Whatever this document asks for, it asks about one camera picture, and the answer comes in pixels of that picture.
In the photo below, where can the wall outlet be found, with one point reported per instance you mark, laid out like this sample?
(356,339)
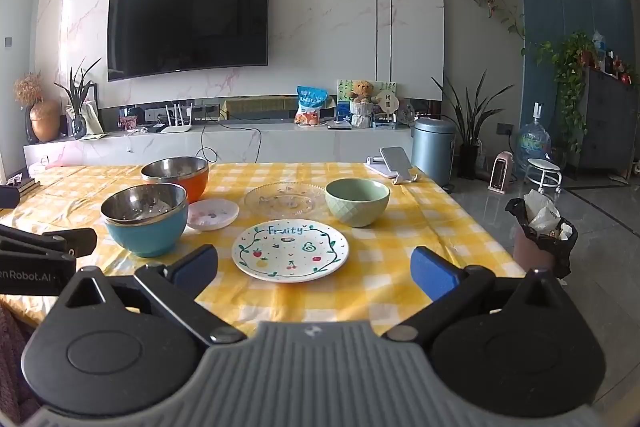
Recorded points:
(503,128)

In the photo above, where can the potted snake plant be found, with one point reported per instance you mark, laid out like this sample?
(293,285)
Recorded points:
(470,127)

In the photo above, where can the dried flower bunch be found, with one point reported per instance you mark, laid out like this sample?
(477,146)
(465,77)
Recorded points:
(27,89)

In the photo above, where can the dark red cloth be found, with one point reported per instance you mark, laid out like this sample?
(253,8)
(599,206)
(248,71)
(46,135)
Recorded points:
(12,357)

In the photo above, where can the grey cabinet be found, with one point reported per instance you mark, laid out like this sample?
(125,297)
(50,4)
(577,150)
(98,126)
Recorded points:
(607,127)

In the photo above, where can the trailing pothos plant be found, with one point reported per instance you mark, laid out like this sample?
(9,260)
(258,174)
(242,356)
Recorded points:
(572,72)

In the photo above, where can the yellow checkered tablecloth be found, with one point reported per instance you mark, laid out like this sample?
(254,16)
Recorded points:
(400,247)

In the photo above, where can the glass vase with green plant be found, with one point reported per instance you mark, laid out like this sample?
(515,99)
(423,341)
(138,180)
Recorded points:
(79,124)

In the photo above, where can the waste basket with black bag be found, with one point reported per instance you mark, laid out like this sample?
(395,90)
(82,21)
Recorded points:
(537,247)

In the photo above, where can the brown teddy bear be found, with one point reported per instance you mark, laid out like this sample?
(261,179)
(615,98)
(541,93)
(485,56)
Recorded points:
(362,91)

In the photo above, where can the green ceramic bowl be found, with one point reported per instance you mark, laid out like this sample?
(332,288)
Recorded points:
(357,207)

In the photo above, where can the white round stool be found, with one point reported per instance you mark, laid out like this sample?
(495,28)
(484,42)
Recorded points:
(542,167)

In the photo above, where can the smartphone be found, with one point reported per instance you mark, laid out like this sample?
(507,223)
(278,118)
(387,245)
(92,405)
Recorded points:
(397,162)

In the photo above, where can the white phone stand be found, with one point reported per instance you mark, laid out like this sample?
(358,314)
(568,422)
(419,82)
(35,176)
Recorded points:
(374,166)

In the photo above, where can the white television stand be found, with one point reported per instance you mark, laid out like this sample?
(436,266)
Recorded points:
(300,147)

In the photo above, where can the round paper fan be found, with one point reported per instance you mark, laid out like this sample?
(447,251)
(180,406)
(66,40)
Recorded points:
(387,102)

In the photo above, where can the grey cooking pot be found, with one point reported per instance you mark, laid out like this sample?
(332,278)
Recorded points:
(432,152)

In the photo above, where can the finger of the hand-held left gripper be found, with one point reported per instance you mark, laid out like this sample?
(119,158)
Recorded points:
(65,241)
(7,197)

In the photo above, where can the green painted picture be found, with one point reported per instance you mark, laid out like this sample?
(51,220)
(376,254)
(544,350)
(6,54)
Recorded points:
(344,89)

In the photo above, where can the blue snack bag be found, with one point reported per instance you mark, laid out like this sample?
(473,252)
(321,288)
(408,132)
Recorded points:
(311,107)

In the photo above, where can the wall-mounted television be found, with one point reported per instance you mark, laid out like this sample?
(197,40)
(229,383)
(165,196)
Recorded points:
(187,24)

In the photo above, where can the small desk fan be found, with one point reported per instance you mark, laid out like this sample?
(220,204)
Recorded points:
(407,114)

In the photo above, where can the stack of metal bowls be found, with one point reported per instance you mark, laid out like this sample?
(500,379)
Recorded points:
(192,189)

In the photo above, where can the white router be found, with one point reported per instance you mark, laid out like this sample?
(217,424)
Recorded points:
(176,127)

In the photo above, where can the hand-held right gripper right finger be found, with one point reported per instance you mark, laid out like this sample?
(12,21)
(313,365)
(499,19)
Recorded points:
(431,273)

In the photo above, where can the clear glass plate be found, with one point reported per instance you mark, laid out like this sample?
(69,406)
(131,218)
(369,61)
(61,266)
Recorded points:
(285,199)

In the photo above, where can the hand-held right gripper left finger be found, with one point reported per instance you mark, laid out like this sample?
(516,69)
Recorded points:
(194,268)

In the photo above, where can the white woven basket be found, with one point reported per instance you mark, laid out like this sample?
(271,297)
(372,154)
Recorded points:
(361,114)

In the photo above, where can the small white sticker plate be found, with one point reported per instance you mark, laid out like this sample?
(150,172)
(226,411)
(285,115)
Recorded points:
(212,214)

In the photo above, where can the blue water jug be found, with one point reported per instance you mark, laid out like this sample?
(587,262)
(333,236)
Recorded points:
(534,144)

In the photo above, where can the blue steel-lined bowl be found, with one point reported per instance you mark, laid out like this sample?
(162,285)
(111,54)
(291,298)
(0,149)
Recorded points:
(145,237)

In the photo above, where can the copper vase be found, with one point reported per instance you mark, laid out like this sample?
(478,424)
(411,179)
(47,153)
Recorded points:
(45,122)

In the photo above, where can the white fruit-painted plate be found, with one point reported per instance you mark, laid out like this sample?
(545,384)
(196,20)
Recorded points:
(290,252)

